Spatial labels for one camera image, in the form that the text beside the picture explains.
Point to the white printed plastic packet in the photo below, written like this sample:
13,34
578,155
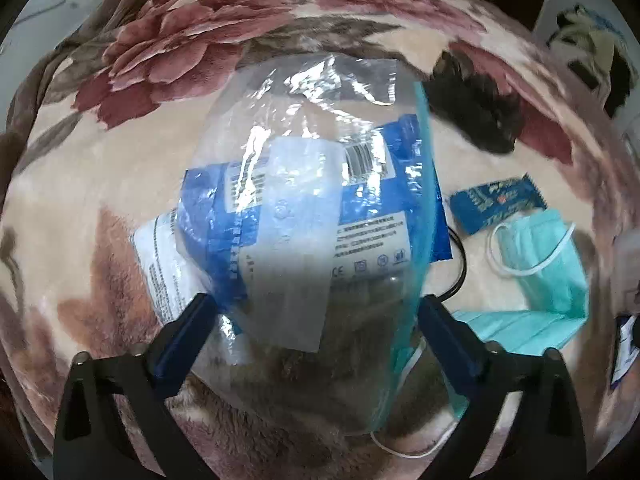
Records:
160,260

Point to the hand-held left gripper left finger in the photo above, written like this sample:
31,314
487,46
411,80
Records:
192,327

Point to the white blue edged card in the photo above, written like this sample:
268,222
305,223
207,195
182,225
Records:
627,355

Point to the green face mask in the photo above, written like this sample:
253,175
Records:
550,265
520,332

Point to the floral plush blanket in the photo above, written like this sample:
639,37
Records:
100,210

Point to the blue snack packet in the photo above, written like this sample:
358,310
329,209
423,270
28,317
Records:
495,202

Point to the white printed bag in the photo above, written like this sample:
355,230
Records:
580,30

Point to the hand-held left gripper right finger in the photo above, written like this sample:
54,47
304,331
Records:
442,332

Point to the clear bag with blue packet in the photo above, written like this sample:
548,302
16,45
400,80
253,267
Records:
300,200

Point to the dark furry scrunchie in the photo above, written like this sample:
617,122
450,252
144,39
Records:
475,105

